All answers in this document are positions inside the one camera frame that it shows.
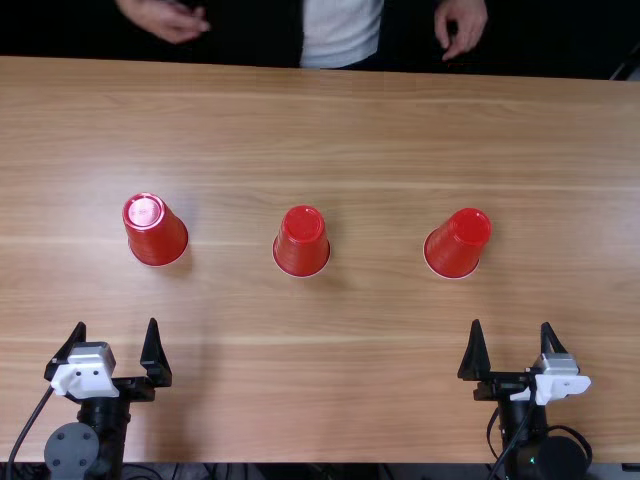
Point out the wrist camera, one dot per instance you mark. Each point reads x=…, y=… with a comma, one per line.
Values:
x=557, y=380
x=87, y=375

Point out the red cup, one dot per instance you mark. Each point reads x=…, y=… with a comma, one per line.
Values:
x=455, y=247
x=156, y=235
x=301, y=245

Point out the person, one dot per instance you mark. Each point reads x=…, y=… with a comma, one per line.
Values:
x=340, y=30

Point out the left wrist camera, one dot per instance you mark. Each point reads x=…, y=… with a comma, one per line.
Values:
x=87, y=375

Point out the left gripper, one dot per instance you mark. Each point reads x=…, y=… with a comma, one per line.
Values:
x=135, y=389

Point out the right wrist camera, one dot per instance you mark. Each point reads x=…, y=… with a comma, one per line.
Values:
x=557, y=380

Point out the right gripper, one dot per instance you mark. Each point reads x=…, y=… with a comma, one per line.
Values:
x=500, y=385

